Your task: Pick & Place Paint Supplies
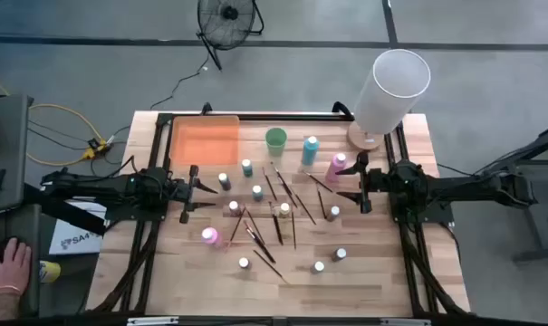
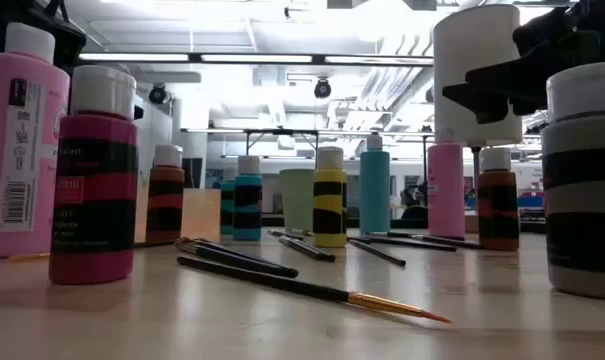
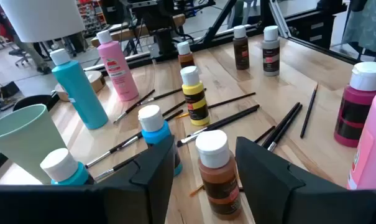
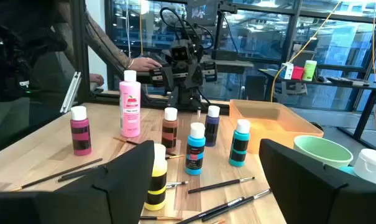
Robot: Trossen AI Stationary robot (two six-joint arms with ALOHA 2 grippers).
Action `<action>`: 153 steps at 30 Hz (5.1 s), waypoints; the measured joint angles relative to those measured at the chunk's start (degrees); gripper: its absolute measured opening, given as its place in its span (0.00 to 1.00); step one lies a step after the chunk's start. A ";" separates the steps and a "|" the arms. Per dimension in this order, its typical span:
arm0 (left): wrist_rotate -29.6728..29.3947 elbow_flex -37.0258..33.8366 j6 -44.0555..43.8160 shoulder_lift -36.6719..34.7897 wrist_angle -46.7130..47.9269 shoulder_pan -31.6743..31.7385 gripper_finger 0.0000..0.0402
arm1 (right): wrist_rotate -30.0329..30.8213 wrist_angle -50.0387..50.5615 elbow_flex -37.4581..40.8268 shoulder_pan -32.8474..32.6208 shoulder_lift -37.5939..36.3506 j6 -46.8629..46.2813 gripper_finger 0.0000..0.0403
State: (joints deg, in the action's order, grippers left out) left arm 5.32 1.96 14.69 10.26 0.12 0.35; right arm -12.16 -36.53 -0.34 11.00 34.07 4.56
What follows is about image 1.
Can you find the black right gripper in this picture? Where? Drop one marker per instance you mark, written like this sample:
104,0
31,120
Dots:
377,183

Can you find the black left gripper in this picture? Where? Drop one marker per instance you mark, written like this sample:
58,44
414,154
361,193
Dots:
183,190

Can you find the large pink paint bottle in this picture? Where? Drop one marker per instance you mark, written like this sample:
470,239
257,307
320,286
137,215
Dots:
211,236
334,169

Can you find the small dark purple paint bottle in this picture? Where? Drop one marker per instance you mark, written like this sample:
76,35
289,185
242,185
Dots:
224,182

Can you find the small rust brown paint bottle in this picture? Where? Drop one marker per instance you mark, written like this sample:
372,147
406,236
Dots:
234,208

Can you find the thin dark paintbrush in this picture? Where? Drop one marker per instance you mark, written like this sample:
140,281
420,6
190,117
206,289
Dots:
321,204
318,181

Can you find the small tan paint bottle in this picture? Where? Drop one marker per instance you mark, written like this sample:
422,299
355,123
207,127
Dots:
333,213

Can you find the black paintbrush orange bristles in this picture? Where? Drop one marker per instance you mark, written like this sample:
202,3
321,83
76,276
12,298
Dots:
236,228

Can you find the small teal paint bottle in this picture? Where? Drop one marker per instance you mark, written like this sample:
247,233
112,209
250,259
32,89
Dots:
247,168

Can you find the small blue paint bottle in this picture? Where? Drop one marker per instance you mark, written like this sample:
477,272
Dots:
257,194

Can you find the large turquoise paint bottle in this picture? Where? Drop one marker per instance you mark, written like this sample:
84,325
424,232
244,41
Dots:
309,154

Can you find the thick black paintbrush silver ferrule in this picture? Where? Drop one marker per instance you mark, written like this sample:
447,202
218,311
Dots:
255,238

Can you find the small dark brown paint bottle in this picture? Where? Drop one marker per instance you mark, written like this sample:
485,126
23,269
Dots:
339,254

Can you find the small yellow paint bottle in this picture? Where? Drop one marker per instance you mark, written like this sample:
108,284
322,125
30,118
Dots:
284,210

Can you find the small grey paint bottle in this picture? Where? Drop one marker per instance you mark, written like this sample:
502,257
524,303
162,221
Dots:
318,267

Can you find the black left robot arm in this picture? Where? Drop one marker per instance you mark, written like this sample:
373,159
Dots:
119,185

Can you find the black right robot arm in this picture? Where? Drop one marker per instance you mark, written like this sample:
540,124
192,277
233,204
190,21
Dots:
459,188

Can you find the person's forearm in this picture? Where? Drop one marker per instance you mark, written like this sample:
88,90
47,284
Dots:
2,308

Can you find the orange translucent plastic bin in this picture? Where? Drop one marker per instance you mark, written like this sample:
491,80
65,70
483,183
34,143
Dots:
205,142

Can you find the black table clamp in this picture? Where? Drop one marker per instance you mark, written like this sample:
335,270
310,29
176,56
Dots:
206,108
341,108

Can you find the light green plastic cup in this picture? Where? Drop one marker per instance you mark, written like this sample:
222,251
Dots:
275,140

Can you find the white shade wooden base lamp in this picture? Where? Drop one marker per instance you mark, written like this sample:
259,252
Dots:
391,99

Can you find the yellow power plug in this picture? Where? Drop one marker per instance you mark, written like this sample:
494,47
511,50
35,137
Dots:
94,148

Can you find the silver aluminium bar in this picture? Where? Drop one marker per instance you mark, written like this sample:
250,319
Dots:
405,322
151,321

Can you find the white printed box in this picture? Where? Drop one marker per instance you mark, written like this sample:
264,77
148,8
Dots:
74,240

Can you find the yellow can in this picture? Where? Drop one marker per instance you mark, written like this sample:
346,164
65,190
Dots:
50,271

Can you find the dark desk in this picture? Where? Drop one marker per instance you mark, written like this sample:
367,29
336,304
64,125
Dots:
26,222

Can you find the black floor fan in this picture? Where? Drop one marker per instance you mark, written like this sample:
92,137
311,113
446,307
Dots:
230,12

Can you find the black metal stand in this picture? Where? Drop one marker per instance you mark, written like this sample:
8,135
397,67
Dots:
545,140

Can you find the grey desk top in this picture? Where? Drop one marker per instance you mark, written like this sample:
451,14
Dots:
8,149

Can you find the person's hand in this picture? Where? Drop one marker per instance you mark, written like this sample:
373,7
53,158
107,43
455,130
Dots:
11,271

